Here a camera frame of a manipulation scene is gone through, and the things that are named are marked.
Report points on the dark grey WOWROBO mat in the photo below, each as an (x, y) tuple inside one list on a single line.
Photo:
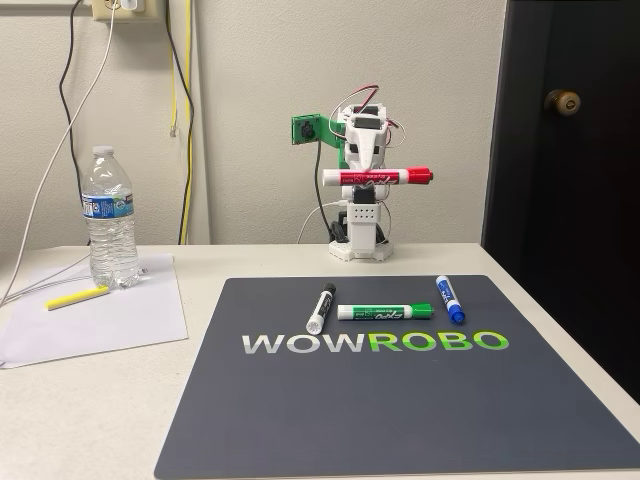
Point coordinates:
[(380, 400)]

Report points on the white paper sheet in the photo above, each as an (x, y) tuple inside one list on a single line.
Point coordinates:
[(100, 325)]

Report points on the blue dry-erase marker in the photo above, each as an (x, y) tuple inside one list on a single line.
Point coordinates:
[(449, 297)]

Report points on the red dry-erase marker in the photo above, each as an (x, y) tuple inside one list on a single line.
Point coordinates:
[(400, 176)]

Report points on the green camera mount with camera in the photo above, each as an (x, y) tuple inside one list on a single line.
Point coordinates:
[(327, 130)]

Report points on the black dry-erase marker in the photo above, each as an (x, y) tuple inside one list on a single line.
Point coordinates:
[(322, 307)]

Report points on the beige wall outlet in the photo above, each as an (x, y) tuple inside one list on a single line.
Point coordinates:
[(102, 12)]

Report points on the clear plastic water bottle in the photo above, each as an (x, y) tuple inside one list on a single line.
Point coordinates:
[(110, 235)]

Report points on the brass door knob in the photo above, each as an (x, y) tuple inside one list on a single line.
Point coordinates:
[(562, 102)]

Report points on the white charger plug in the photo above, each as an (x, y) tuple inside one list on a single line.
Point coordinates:
[(132, 4)]

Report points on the dark wooden door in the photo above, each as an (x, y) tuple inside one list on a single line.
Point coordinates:
[(575, 225)]

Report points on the green dry-erase marker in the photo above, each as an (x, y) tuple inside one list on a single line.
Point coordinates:
[(380, 312)]

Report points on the yellow highlighter pen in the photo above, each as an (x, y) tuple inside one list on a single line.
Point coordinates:
[(77, 298)]

